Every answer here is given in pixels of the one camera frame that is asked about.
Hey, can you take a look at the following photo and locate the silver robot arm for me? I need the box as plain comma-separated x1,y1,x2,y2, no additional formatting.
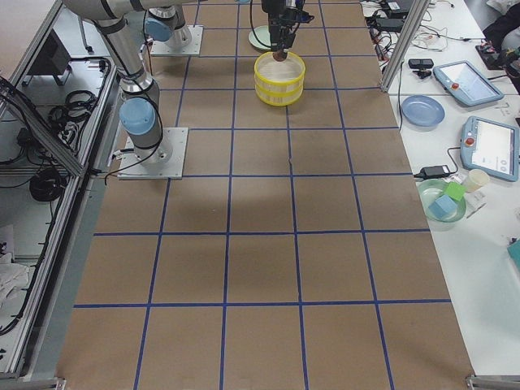
143,0,314,54
64,1,191,180

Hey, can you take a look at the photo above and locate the yellow steamer layer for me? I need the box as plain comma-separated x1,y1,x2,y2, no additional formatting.
255,84,303,106
253,52,306,87

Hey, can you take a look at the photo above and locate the blue foam cube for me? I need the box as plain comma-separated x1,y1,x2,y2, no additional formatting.
427,195,458,221

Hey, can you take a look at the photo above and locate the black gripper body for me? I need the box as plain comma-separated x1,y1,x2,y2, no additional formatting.
261,0,314,50

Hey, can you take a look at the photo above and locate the black braided left cable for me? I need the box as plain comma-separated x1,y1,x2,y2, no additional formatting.
248,0,273,50

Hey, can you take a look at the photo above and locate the aluminium frame post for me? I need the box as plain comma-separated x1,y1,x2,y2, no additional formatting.
380,0,430,93

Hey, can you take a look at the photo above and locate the teach pendant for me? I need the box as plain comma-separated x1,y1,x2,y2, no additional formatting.
460,116,519,182
432,60,504,106

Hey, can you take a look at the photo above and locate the lower teach pendant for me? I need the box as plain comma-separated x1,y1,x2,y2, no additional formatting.
460,116,519,182

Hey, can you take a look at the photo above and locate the brown steamed bun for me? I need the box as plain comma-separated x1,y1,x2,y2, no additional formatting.
272,50,288,62

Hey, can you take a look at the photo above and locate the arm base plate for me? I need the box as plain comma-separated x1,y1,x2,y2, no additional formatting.
117,128,189,180
151,25,204,57

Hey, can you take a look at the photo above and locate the cream paper cup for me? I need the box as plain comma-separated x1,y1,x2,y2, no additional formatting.
462,169,490,193

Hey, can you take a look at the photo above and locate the green plate with blocks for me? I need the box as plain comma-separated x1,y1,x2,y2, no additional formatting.
417,179,466,223

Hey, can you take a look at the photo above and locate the green foam cube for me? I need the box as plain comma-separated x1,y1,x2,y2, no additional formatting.
444,181,466,202

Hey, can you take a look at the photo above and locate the upper teach pendant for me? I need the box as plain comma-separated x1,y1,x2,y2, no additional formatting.
432,60,504,106

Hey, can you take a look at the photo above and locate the light green plate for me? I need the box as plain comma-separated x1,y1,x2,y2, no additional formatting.
248,25,271,51

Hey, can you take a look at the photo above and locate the blue plate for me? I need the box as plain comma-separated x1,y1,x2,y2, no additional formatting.
401,95,445,128

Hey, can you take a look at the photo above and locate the black power adapter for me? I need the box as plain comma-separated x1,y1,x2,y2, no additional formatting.
414,165,452,180

